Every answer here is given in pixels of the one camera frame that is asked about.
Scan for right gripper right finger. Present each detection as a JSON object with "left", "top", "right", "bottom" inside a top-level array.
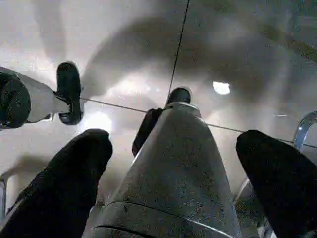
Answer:
[{"left": 235, "top": 130, "right": 317, "bottom": 238}]

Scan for grey left robot leg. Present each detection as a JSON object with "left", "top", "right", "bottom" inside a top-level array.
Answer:
[{"left": 0, "top": 61, "right": 84, "bottom": 129}]

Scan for grey trouser legs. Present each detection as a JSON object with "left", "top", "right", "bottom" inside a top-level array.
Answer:
[{"left": 93, "top": 86, "right": 242, "bottom": 238}]

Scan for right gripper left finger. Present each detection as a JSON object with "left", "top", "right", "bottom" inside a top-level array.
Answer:
[{"left": 0, "top": 128, "right": 113, "bottom": 238}]

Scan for shiny chrome stand tube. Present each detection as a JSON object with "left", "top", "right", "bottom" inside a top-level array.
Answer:
[{"left": 293, "top": 111, "right": 317, "bottom": 159}]

